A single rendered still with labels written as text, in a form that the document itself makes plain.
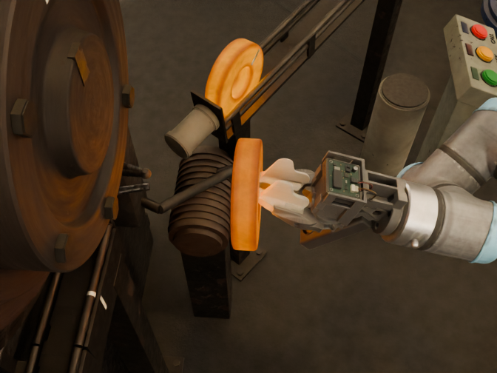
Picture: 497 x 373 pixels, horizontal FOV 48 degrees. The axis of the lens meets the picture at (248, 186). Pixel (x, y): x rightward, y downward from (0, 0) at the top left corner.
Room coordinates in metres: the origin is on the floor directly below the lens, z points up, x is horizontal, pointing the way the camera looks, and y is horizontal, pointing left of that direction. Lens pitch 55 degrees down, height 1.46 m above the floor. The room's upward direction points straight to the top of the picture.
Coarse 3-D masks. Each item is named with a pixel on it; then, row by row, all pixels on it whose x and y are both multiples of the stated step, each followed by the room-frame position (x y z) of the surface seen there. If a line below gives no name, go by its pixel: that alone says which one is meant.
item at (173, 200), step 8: (224, 168) 0.68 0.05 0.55; (232, 168) 0.67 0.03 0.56; (216, 176) 0.64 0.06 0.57; (224, 176) 0.65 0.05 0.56; (200, 184) 0.62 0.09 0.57; (208, 184) 0.62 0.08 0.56; (184, 192) 0.59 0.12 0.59; (192, 192) 0.60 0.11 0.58; (144, 200) 0.56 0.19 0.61; (168, 200) 0.56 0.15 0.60; (176, 200) 0.57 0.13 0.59; (184, 200) 0.58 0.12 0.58; (152, 208) 0.54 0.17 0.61; (160, 208) 0.54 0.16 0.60; (168, 208) 0.55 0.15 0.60
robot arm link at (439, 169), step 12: (432, 156) 0.54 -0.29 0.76; (444, 156) 0.53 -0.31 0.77; (408, 168) 0.55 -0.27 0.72; (420, 168) 0.53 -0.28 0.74; (432, 168) 0.52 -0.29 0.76; (444, 168) 0.51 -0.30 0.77; (456, 168) 0.51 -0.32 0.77; (408, 180) 0.52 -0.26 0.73; (420, 180) 0.50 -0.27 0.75; (432, 180) 0.50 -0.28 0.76; (444, 180) 0.49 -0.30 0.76; (456, 180) 0.49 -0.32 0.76; (468, 180) 0.49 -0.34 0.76
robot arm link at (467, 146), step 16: (480, 112) 0.58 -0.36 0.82; (496, 112) 0.57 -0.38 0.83; (464, 128) 0.57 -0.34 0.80; (480, 128) 0.56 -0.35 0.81; (496, 128) 0.55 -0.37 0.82; (448, 144) 0.55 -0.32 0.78; (464, 144) 0.54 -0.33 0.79; (480, 144) 0.53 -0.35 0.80; (496, 144) 0.52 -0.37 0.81; (464, 160) 0.52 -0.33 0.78; (480, 160) 0.51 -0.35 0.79; (496, 160) 0.50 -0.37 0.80; (480, 176) 0.50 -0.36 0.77; (496, 176) 0.49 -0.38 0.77
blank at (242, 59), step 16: (224, 48) 0.77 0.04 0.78; (240, 48) 0.77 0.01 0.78; (256, 48) 0.80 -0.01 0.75; (224, 64) 0.74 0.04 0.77; (240, 64) 0.76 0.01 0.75; (256, 64) 0.80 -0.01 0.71; (208, 80) 0.72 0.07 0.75; (224, 80) 0.72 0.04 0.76; (240, 80) 0.79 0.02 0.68; (256, 80) 0.80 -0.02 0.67; (208, 96) 0.71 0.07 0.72; (224, 96) 0.71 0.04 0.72; (240, 96) 0.76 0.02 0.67; (224, 112) 0.71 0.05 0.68
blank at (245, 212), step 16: (240, 144) 0.46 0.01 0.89; (256, 144) 0.46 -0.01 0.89; (240, 160) 0.43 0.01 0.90; (256, 160) 0.43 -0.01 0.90; (240, 176) 0.40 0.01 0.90; (256, 176) 0.40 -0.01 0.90; (240, 192) 0.39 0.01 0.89; (256, 192) 0.39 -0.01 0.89; (240, 208) 0.37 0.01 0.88; (256, 208) 0.37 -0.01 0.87; (240, 224) 0.36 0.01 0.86; (256, 224) 0.36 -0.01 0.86; (240, 240) 0.35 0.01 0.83; (256, 240) 0.35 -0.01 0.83
